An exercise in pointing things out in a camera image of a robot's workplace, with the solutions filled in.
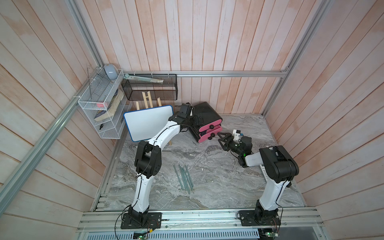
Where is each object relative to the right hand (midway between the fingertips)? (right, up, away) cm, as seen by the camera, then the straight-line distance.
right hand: (217, 135), depth 94 cm
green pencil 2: (-20, -26, -8) cm, 33 cm away
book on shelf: (-65, +12, -14) cm, 68 cm away
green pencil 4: (-21, -27, -8) cm, 35 cm away
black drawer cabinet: (-4, +13, +5) cm, 15 cm away
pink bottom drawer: (-4, +1, +3) cm, 5 cm away
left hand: (-12, +8, +1) cm, 15 cm away
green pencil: (-23, -28, -8) cm, 37 cm away
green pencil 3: (-18, -26, -6) cm, 32 cm away
